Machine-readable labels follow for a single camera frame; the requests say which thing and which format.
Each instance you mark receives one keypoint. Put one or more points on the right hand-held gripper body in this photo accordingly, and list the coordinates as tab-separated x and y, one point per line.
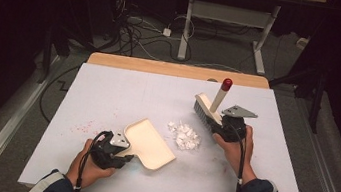
233	128

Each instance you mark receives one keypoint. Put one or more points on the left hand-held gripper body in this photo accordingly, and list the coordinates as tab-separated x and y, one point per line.
105	152

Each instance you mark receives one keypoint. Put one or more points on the cream plastic dustpan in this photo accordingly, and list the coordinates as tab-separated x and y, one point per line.
148	143

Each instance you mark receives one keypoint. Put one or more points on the pile of white paper scraps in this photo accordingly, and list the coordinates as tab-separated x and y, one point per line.
186	138

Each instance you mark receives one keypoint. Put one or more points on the person's left hand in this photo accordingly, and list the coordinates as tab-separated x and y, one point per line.
87	171

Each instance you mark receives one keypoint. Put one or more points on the person's right hand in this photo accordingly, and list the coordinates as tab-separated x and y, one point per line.
237	156

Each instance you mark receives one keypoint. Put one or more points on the white table cover sheet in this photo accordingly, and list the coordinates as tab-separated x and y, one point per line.
123	103

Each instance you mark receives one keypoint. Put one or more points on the light wooden table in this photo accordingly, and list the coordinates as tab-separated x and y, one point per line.
162	68

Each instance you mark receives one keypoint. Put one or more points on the black metal stand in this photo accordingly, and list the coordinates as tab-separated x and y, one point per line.
46	58
316	96

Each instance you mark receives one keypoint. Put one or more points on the white power adapter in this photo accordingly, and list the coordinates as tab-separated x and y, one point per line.
166	32

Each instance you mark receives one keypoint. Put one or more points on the white metal desk frame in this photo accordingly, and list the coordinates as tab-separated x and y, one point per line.
186	27

